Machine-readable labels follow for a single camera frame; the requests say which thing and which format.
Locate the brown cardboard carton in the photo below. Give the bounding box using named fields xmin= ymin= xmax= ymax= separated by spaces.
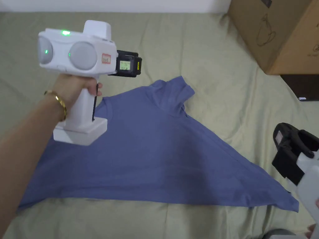
xmin=228 ymin=0 xmax=319 ymax=76

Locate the black box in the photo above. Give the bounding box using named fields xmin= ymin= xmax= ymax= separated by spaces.
xmin=280 ymin=73 xmax=319 ymax=101

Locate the person's right hand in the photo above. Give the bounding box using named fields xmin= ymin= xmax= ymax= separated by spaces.
xmin=307 ymin=199 xmax=319 ymax=236

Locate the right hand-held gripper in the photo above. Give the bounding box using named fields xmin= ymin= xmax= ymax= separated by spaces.
xmin=271 ymin=122 xmax=319 ymax=220

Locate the person's left forearm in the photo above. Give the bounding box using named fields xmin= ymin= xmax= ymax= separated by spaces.
xmin=0 ymin=89 xmax=67 ymax=236

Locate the bed with pale green sheet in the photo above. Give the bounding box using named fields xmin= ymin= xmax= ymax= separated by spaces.
xmin=0 ymin=12 xmax=319 ymax=239

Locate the person's left hand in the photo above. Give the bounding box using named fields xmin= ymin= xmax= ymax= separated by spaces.
xmin=51 ymin=74 xmax=103 ymax=120

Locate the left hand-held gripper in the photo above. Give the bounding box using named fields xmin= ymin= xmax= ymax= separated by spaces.
xmin=38 ymin=20 xmax=143 ymax=146

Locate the blue shirt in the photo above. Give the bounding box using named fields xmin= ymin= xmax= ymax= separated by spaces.
xmin=17 ymin=76 xmax=299 ymax=215

